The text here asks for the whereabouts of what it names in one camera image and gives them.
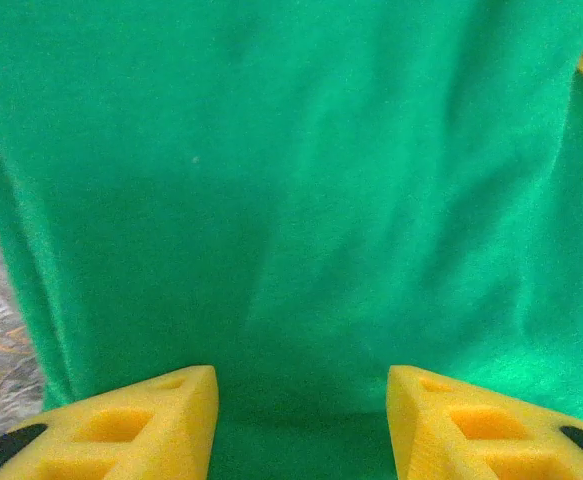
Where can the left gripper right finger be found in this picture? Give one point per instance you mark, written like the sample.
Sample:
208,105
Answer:
471,440

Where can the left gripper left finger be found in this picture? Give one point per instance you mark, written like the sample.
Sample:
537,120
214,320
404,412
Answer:
121,440

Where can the green t-shirt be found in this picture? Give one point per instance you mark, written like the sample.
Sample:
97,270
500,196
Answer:
291,200

